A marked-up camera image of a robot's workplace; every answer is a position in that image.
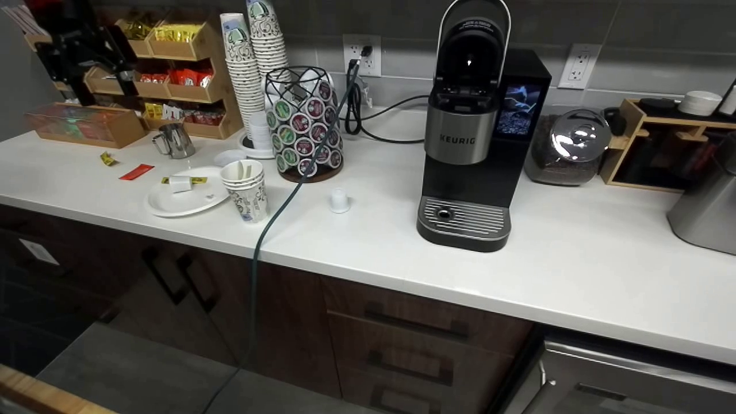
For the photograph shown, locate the red sauce packet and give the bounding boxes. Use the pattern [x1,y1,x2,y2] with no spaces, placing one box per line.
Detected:
[117,162,157,185]

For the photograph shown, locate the short paper cup stack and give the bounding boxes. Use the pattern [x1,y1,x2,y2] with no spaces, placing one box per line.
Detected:
[243,0,289,81]

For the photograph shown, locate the dark wood base cabinet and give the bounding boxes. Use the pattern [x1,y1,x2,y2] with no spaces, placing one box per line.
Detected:
[0,203,539,414]

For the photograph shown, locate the black keurig coffee machine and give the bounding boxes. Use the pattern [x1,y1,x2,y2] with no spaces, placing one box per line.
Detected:
[415,0,555,254]

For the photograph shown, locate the stainless dishwasher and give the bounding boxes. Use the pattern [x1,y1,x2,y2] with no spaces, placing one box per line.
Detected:
[502,341,736,414]

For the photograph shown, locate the tall paper cup stack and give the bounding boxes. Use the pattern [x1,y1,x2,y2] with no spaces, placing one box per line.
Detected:
[219,9,270,151]

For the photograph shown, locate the yellow tea bag pile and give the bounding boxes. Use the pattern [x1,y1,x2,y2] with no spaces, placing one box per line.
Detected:
[149,20,208,46]

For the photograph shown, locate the white cabinet label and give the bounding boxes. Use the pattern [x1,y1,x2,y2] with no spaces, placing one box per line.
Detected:
[19,236,62,270]

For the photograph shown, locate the yellow sweetener packet pile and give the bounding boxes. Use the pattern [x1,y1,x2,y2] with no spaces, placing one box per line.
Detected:
[123,19,155,42]

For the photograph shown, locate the black drawer handle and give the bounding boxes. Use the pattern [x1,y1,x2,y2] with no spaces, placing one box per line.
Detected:
[363,303,472,346]
[366,350,455,388]

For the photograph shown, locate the silver metal cup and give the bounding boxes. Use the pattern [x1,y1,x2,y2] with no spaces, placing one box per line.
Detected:
[149,121,199,162]

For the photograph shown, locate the white plastic plate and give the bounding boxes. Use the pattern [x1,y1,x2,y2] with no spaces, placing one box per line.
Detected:
[146,165,232,220]

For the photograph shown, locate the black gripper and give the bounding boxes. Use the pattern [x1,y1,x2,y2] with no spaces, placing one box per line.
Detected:
[33,19,140,105]

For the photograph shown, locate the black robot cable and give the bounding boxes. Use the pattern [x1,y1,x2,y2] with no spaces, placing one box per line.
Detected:
[246,164,317,365]

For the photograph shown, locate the black cabinet handle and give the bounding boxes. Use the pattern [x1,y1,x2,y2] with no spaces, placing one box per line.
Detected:
[140,247,190,309]
[177,250,224,316]

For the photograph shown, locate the stainless steel appliance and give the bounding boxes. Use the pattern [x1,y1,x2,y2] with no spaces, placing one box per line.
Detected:
[665,144,736,258]

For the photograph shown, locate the black power cord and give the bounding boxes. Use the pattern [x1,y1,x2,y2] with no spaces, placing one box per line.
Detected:
[342,57,432,148]

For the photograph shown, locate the white stirrer in cup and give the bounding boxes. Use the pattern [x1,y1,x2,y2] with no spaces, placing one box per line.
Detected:
[232,158,261,185]

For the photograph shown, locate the wooden condiment shelf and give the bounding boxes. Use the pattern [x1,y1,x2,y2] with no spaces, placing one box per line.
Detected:
[81,19,246,143]

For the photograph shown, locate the wooden rail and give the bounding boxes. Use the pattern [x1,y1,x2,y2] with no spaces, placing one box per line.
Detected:
[0,363,117,414]

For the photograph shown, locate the wooden desk organizer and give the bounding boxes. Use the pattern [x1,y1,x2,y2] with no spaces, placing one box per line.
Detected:
[599,97,736,190]

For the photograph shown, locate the red packet pile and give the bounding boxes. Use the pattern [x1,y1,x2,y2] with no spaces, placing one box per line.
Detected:
[136,70,171,87]
[169,64,216,89]

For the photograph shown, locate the white bowl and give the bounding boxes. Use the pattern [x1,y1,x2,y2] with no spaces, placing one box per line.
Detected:
[677,87,725,119]

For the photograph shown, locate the white wall outlet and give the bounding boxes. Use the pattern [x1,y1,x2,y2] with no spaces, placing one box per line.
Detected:
[556,44,603,93]
[341,32,385,78]

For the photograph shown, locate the wooden tea box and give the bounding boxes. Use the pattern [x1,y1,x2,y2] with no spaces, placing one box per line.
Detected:
[27,102,149,150]

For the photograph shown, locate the wire coffee pod carousel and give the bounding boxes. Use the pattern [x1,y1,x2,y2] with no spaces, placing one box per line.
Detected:
[262,64,345,185]

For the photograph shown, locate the yellow packet on plate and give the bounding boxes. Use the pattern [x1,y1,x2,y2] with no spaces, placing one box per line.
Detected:
[159,176,210,189]

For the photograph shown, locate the silver round cooker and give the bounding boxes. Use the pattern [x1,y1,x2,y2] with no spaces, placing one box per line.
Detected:
[525,109,614,189]

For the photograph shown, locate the patterned paper cup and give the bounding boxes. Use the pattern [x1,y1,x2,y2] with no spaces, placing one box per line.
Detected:
[219,158,272,226]

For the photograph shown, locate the white creamer pod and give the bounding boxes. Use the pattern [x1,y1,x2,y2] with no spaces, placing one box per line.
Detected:
[326,189,354,213]

